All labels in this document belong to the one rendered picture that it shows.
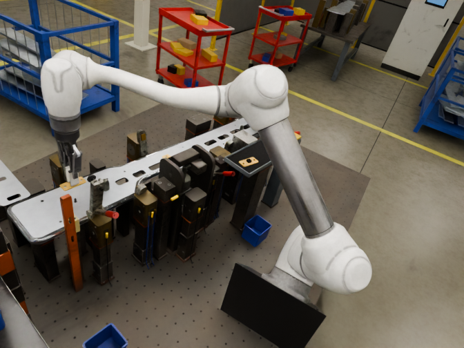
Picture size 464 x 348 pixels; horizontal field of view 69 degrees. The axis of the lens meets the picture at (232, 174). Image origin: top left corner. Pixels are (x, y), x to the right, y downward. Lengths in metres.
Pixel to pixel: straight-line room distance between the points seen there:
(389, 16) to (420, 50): 1.22
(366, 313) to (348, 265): 1.62
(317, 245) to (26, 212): 1.01
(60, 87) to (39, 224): 0.51
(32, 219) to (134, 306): 0.50
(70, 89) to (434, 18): 7.14
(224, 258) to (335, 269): 0.69
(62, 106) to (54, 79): 0.08
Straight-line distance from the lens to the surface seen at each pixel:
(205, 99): 1.14
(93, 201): 1.22
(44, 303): 1.52
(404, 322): 2.81
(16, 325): 1.11
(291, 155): 1.03
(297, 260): 1.25
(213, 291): 1.53
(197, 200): 1.31
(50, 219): 1.37
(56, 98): 1.11
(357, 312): 2.65
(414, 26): 7.76
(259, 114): 1.00
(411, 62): 7.86
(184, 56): 4.18
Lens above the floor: 1.98
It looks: 37 degrees down
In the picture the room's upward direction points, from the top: 14 degrees clockwise
